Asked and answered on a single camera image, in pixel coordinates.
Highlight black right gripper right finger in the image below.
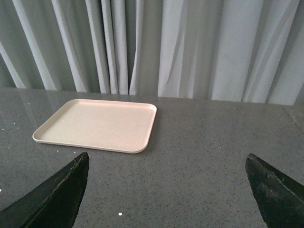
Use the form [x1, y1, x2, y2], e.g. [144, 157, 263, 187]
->
[245, 153, 304, 228]

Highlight white pleated curtain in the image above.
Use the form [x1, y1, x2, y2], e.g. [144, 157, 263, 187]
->
[0, 0, 304, 105]

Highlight beige rectangular plastic tray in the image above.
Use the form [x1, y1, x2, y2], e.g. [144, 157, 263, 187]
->
[32, 99, 157, 154]

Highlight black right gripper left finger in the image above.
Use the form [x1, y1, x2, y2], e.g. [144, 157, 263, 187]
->
[0, 152, 89, 228]

